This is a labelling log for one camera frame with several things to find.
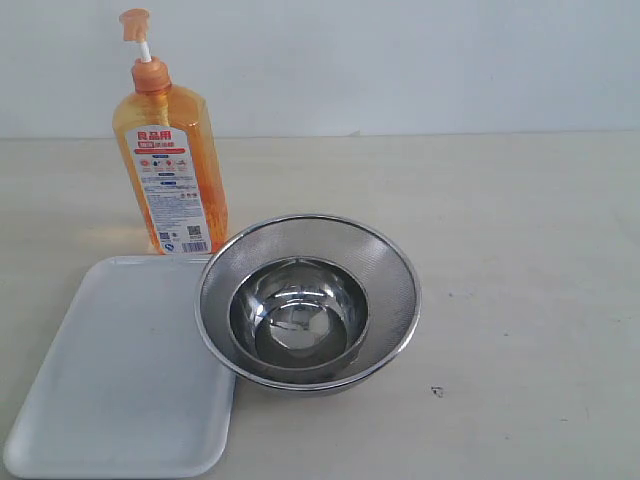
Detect steel mesh colander bowl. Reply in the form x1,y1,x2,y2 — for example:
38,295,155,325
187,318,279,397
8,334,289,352
194,214,421,397

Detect small stainless steel bowl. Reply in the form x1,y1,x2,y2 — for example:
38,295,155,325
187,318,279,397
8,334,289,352
229,257,370,384

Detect white plastic tray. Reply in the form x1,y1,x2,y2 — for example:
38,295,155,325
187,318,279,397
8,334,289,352
4,255,235,479

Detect orange dish soap pump bottle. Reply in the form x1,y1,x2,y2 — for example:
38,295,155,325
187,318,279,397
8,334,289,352
112,9,228,255

